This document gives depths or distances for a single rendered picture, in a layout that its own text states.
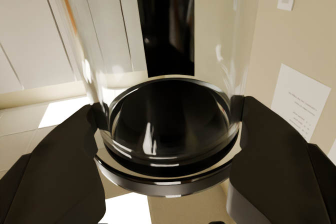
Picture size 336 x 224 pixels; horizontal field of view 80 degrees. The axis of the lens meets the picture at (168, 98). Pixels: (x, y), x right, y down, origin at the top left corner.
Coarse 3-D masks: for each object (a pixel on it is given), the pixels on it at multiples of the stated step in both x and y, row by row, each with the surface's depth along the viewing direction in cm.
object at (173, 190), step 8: (96, 160) 11; (104, 168) 10; (112, 176) 10; (216, 176) 10; (224, 176) 10; (120, 184) 10; (128, 184) 10; (136, 184) 10; (144, 184) 9; (184, 184) 9; (192, 184) 9; (200, 184) 10; (208, 184) 10; (144, 192) 10; (152, 192) 10; (160, 192) 10; (168, 192) 10; (176, 192) 10; (184, 192) 10
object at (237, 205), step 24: (240, 120) 12; (264, 120) 9; (240, 144) 10; (264, 144) 8; (288, 144) 8; (240, 168) 7; (264, 168) 7; (288, 168) 7; (312, 168) 7; (240, 192) 6; (264, 192) 6; (288, 192) 6; (312, 192) 6; (240, 216) 6; (264, 216) 6; (288, 216) 5; (312, 216) 5
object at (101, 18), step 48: (96, 0) 6; (144, 0) 6; (192, 0) 6; (240, 0) 7; (96, 48) 7; (144, 48) 7; (192, 48) 7; (240, 48) 8; (96, 96) 9; (144, 96) 8; (192, 96) 8; (240, 96) 10; (144, 144) 9; (192, 144) 9; (192, 192) 10
